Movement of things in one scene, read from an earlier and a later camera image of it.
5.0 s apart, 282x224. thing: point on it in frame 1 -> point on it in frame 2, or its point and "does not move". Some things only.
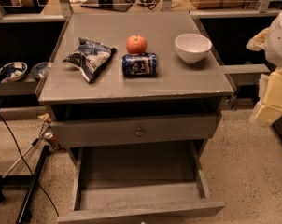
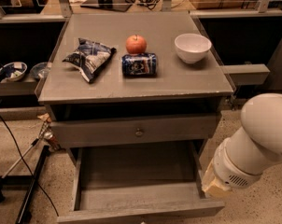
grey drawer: x=141 y=183 does not move
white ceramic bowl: x=192 y=48 does not move
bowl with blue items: x=13 y=71 does not move
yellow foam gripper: x=279 y=42 -> x=231 y=171
